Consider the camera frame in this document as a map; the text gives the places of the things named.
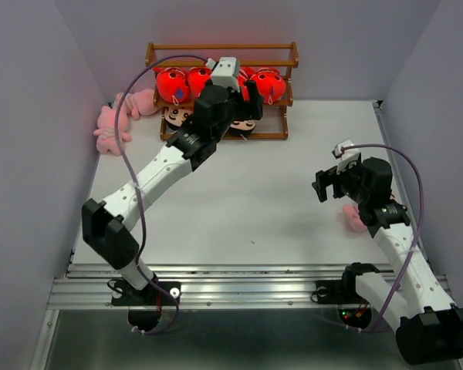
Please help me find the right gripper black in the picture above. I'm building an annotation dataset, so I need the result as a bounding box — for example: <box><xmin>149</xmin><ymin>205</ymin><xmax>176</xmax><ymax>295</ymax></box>
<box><xmin>309</xmin><ymin>159</ymin><xmax>369</xmax><ymax>204</ymax></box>

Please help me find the red fish plush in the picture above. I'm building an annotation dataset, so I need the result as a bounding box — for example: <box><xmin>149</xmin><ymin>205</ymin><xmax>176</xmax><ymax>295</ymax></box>
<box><xmin>250</xmin><ymin>67</ymin><xmax>286</xmax><ymax>105</ymax></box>
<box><xmin>187</xmin><ymin>66</ymin><xmax>211</xmax><ymax>98</ymax></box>
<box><xmin>238</xmin><ymin>66</ymin><xmax>255</xmax><ymax>101</ymax></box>
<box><xmin>154</xmin><ymin>67</ymin><xmax>191</xmax><ymax>105</ymax></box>

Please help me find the pink striped plush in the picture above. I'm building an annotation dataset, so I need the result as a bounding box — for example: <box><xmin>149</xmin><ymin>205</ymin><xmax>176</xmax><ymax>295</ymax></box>
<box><xmin>93</xmin><ymin>106</ymin><xmax>132</xmax><ymax>156</ymax></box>
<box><xmin>342</xmin><ymin>204</ymin><xmax>367</xmax><ymax>233</ymax></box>
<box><xmin>115</xmin><ymin>89</ymin><xmax>158</xmax><ymax>120</ymax></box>

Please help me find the doll plush orange cap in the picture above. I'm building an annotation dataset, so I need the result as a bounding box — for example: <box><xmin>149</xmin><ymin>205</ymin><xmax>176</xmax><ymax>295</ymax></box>
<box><xmin>164</xmin><ymin>106</ymin><xmax>193</xmax><ymax>131</ymax></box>

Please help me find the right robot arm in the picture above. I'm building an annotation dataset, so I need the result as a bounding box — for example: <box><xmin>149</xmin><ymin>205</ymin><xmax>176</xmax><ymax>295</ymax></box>
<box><xmin>312</xmin><ymin>157</ymin><xmax>463</xmax><ymax>365</ymax></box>

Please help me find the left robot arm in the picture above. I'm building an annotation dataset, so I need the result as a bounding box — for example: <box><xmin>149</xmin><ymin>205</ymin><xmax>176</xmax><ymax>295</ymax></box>
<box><xmin>81</xmin><ymin>80</ymin><xmax>264</xmax><ymax>304</ymax></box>

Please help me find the brown wooden three-tier shelf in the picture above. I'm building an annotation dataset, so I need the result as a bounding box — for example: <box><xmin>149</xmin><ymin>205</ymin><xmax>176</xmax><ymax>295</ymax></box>
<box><xmin>146</xmin><ymin>42</ymin><xmax>299</xmax><ymax>140</ymax></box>

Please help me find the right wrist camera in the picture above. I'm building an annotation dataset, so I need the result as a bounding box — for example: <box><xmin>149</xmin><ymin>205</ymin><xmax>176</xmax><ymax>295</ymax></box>
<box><xmin>332</xmin><ymin>140</ymin><xmax>360</xmax><ymax>174</ymax></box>

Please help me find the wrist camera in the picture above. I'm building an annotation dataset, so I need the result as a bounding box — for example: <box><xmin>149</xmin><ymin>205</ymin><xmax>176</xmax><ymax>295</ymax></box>
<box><xmin>332</xmin><ymin>140</ymin><xmax>360</xmax><ymax>174</ymax></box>
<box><xmin>205</xmin><ymin>57</ymin><xmax>241</xmax><ymax>92</ymax></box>

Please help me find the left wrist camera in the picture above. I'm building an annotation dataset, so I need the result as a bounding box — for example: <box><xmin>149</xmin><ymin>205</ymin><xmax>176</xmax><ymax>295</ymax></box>
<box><xmin>205</xmin><ymin>57</ymin><xmax>241</xmax><ymax>92</ymax></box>

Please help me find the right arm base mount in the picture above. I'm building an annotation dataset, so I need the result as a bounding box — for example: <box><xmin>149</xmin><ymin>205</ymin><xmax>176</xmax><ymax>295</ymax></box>
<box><xmin>310</xmin><ymin>280</ymin><xmax>373</xmax><ymax>332</ymax></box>

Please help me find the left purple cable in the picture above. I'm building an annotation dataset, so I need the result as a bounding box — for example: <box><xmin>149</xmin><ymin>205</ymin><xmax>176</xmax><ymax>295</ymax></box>
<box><xmin>114</xmin><ymin>55</ymin><xmax>217</xmax><ymax>336</ymax></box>

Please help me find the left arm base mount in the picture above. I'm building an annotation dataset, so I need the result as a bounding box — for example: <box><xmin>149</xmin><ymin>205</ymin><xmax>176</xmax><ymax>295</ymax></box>
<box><xmin>106</xmin><ymin>278</ymin><xmax>181</xmax><ymax>336</ymax></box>

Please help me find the aluminium mounting rail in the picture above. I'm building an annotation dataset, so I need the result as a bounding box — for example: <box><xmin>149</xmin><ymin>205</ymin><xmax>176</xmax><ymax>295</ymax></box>
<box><xmin>47</xmin><ymin>264</ymin><xmax>345</xmax><ymax>311</ymax></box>

